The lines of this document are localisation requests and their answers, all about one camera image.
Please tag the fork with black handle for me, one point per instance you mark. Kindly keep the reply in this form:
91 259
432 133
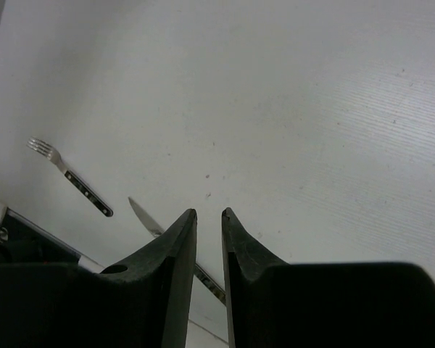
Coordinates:
53 155

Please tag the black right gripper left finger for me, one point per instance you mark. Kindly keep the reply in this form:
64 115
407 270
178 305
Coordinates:
144 300

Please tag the knife with black handle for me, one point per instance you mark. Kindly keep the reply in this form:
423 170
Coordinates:
156 230

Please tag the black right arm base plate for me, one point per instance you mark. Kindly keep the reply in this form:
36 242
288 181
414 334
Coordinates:
22 241

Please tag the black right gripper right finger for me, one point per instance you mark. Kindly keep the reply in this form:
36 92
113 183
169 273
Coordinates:
256 289

